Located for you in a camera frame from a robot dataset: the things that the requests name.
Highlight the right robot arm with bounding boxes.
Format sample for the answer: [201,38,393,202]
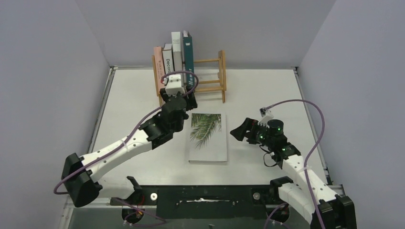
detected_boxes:
[230,118,357,229]

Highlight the grey white book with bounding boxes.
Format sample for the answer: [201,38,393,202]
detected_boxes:
[171,31,183,71]

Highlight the white palm leaf book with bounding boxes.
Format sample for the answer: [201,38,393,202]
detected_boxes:
[188,113,228,163]

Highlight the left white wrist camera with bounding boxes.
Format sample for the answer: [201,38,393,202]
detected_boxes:
[161,74,186,96]

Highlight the wooden book rack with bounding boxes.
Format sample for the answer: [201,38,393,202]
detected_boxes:
[151,50,227,105]

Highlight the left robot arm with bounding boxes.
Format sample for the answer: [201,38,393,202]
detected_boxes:
[62,86,197,208]

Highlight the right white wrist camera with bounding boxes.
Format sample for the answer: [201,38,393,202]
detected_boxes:
[258,107,274,126]

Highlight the brown Decorate Furniture book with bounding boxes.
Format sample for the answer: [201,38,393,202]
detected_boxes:
[162,43,174,73]

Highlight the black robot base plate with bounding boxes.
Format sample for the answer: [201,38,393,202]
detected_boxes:
[110,185,282,228]

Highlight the pink Warm Chord book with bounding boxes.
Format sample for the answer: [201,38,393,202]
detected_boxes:
[153,46,165,94]

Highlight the teal Humor book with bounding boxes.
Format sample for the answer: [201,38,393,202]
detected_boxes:
[182,31,195,87]

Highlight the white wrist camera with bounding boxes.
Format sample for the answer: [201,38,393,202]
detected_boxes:
[161,74,186,96]
[258,107,274,126]

